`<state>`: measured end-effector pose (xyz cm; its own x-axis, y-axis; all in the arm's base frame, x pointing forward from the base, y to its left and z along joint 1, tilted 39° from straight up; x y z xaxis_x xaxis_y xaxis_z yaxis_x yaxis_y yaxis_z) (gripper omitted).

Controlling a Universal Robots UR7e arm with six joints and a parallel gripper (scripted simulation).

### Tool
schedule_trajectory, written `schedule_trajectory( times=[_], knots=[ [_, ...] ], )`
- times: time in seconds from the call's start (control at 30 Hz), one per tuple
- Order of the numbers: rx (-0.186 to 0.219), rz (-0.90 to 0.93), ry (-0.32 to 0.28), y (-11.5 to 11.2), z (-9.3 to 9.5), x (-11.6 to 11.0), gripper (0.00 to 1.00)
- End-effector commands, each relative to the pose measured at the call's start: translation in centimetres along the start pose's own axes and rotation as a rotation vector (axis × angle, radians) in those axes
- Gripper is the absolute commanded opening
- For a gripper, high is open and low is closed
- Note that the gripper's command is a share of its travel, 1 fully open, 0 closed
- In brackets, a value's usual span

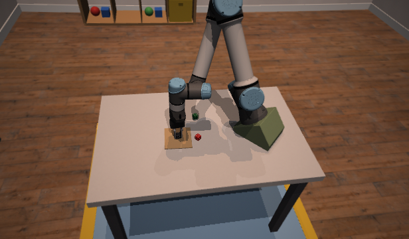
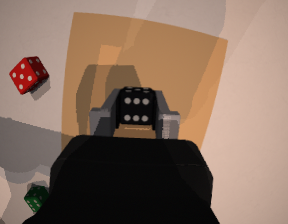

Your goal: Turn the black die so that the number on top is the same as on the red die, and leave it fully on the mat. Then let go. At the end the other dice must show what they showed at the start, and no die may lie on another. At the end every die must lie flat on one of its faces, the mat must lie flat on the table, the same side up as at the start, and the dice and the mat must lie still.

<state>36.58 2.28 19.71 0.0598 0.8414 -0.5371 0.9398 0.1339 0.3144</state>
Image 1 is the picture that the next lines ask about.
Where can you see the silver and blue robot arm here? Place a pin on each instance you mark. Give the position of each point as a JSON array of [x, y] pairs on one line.
[[245, 89]]

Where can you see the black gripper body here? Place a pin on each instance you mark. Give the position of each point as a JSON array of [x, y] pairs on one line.
[[177, 116]]

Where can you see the orange flat mat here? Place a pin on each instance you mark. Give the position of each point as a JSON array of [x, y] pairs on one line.
[[184, 142]]

